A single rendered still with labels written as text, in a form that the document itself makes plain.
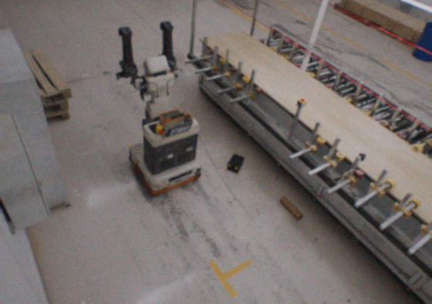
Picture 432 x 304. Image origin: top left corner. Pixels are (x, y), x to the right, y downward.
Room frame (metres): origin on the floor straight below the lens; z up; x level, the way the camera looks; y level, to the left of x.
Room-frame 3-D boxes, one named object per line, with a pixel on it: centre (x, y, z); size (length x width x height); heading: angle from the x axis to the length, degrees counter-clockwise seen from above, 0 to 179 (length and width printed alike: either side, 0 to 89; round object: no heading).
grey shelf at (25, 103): (2.23, 1.88, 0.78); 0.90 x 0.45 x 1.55; 41
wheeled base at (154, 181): (2.74, 0.58, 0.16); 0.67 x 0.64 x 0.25; 40
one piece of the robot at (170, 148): (2.67, 0.52, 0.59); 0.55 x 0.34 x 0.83; 130
